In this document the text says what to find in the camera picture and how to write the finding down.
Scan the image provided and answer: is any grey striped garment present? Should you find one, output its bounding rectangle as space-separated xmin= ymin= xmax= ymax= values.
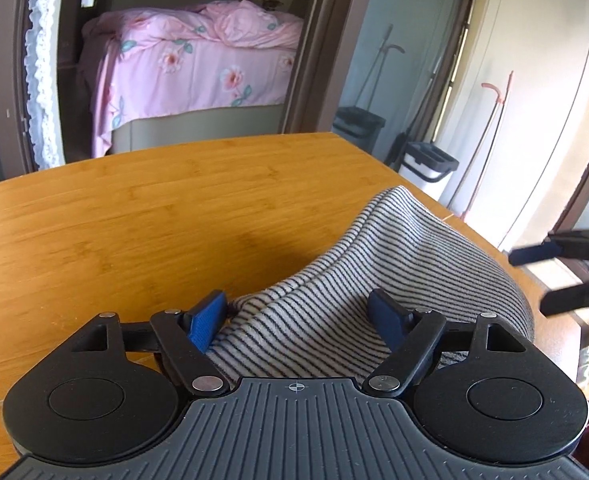
xmin=206 ymin=186 xmax=534 ymax=382

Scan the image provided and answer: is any white black-lid bin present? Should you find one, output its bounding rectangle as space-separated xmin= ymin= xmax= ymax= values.
xmin=399 ymin=142 xmax=459 ymax=200

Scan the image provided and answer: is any pink hooked pole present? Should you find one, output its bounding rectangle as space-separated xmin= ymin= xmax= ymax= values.
xmin=447 ymin=70 xmax=515 ymax=221

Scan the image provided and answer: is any pink floral bed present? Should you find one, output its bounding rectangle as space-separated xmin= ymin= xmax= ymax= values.
xmin=78 ymin=0 xmax=304 ymax=157

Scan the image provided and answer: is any white lace curtain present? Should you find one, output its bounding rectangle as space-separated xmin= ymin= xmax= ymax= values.
xmin=23 ymin=0 xmax=66 ymax=170

